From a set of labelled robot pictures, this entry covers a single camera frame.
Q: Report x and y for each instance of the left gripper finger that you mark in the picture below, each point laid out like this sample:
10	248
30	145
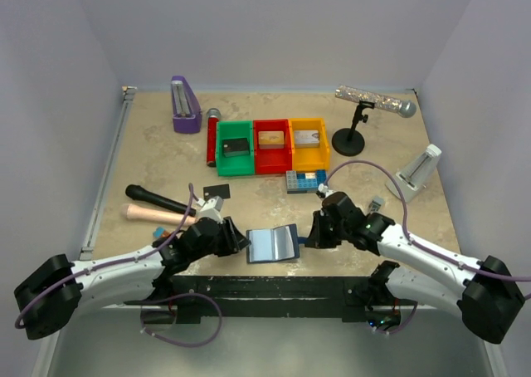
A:
237	247
235	239

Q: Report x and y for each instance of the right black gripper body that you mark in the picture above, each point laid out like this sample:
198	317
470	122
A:
331	233

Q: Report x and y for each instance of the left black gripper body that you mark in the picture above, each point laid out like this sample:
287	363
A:
222	244

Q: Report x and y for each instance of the navy blue card holder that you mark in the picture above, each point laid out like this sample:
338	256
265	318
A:
274	245

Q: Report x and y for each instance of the black VIP card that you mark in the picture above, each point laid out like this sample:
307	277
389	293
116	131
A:
220	190

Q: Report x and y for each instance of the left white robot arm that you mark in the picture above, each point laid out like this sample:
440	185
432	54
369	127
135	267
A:
60	289

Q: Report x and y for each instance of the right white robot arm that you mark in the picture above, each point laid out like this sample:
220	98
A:
482	293

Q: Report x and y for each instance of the silver credit card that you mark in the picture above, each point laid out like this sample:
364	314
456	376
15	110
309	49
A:
306	139

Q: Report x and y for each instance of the black credit card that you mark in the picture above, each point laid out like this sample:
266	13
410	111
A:
235	147

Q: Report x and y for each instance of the gold credit card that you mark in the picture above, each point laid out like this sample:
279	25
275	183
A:
271	139

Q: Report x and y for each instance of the blue grey lego block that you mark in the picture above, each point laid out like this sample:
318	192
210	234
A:
300	182

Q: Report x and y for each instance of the orange blue toy block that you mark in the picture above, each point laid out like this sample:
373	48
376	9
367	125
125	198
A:
160	232

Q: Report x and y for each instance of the small grey block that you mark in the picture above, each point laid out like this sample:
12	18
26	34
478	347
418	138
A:
376	204

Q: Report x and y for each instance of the yellow plastic bin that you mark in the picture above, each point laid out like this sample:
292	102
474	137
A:
310	149

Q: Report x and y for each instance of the green plastic bin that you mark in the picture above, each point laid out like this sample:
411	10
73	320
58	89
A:
240	165

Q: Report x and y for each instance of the red plastic bin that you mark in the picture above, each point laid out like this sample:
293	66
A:
272	161

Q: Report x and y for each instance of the pink microphone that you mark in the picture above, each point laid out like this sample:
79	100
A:
135	212

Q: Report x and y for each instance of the black microphone stand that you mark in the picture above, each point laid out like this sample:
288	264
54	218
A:
348	141

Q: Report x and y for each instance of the black microphone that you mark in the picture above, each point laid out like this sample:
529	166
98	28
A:
138	193

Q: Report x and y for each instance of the white metronome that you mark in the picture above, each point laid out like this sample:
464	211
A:
412	178

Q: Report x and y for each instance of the red microphone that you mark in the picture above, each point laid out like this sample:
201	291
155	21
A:
213	117

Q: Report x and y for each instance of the purple metronome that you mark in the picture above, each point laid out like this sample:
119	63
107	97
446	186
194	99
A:
187	113

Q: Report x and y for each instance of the glitter silver microphone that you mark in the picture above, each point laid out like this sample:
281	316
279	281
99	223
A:
403	108

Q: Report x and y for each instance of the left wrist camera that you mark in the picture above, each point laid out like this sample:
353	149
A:
210	208

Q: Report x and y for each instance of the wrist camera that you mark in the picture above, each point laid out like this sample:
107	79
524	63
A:
324	191
210	208

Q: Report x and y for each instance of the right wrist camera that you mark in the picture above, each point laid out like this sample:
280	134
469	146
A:
324	191

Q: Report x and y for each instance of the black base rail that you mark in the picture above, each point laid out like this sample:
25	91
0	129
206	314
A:
344	298

